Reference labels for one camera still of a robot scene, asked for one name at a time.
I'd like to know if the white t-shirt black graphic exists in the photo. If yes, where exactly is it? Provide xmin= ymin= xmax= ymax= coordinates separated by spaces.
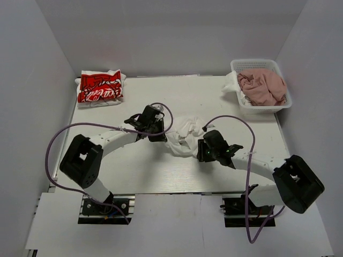
xmin=166 ymin=116 xmax=205 ymax=158

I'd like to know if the white cartoon print t-shirt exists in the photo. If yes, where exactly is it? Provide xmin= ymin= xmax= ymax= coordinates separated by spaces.
xmin=221 ymin=70 xmax=252 ymax=106

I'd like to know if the pink t-shirt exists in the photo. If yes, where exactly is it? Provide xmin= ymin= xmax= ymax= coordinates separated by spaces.
xmin=237 ymin=69 xmax=287 ymax=106

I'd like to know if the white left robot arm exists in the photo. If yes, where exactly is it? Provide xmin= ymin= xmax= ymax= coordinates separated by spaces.
xmin=59 ymin=103 xmax=167 ymax=206

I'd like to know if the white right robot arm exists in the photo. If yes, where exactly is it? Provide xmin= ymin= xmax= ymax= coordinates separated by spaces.
xmin=197 ymin=130 xmax=325 ymax=214

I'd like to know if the folded red coca-cola t-shirt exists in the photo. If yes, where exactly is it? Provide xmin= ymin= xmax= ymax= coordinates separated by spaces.
xmin=75 ymin=70 xmax=126 ymax=109

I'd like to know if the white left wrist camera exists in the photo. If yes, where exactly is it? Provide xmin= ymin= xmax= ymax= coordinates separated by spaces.
xmin=152 ymin=104 xmax=165 ymax=120

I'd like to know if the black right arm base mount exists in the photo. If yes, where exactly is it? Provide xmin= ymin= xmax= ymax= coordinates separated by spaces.
xmin=220 ymin=192 xmax=272 ymax=228

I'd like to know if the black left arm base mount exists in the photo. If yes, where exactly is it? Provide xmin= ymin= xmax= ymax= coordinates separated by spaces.
xmin=78 ymin=195 xmax=135 ymax=225

